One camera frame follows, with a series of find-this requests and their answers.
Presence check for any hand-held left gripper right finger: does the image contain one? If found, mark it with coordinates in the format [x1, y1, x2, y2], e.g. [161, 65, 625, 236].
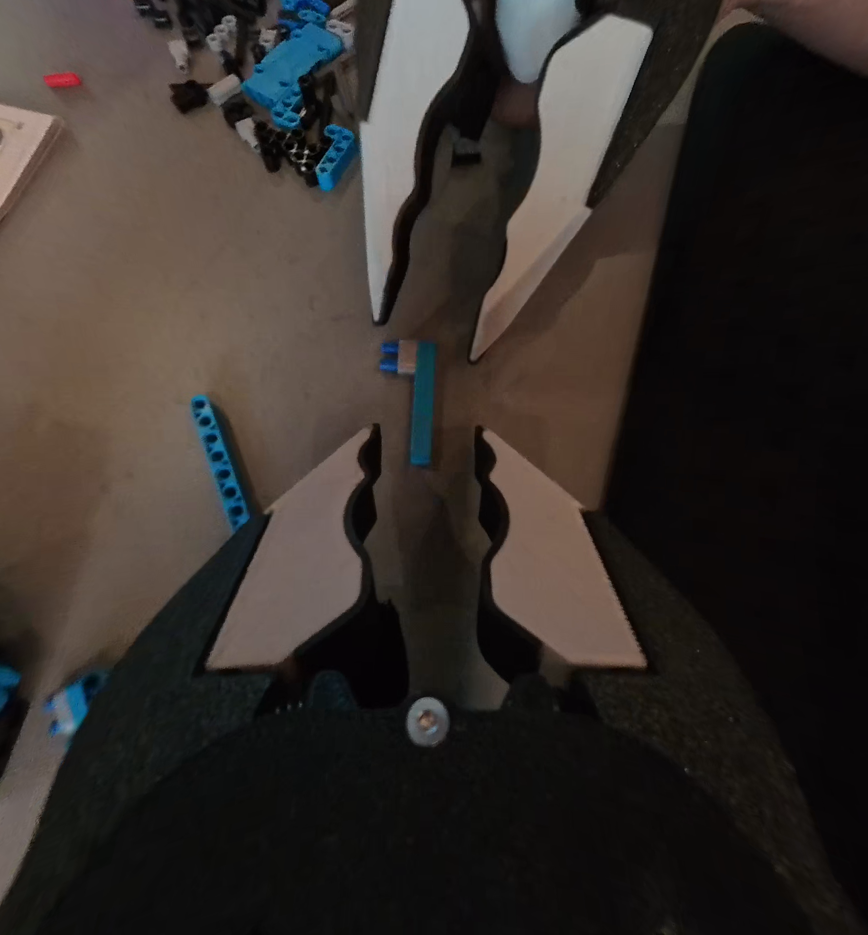
[474, 425, 648, 669]

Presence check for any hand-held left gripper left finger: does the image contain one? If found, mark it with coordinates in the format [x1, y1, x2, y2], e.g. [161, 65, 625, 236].
[206, 422, 384, 672]

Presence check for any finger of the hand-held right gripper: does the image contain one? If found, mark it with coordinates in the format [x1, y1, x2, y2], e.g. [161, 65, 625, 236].
[467, 13, 655, 364]
[359, 0, 479, 327]

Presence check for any blue perforated beam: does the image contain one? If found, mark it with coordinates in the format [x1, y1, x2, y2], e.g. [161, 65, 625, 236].
[409, 342, 438, 468]
[190, 395, 252, 531]

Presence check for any person's right forearm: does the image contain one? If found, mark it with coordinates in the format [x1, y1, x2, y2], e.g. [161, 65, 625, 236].
[719, 0, 868, 92]

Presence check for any grey desk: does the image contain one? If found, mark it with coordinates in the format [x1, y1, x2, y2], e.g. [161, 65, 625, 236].
[0, 0, 720, 935]

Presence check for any pile of small building bricks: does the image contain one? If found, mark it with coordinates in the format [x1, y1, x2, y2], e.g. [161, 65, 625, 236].
[133, 0, 362, 192]

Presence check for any open instruction booklet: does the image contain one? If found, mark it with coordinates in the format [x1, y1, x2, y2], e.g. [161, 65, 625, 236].
[0, 93, 66, 264]

